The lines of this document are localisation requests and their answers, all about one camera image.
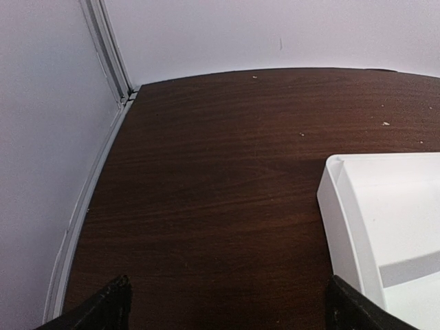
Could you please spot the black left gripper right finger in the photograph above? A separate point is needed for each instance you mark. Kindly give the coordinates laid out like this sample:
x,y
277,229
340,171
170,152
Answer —
x,y
347,308

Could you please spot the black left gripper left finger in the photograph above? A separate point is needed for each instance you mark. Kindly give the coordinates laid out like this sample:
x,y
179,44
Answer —
x,y
108,308

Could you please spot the white compartment tray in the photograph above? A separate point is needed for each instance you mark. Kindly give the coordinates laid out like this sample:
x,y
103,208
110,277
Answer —
x,y
381,219

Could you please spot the left aluminium frame post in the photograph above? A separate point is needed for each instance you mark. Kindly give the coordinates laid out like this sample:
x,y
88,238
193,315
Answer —
x,y
108,52

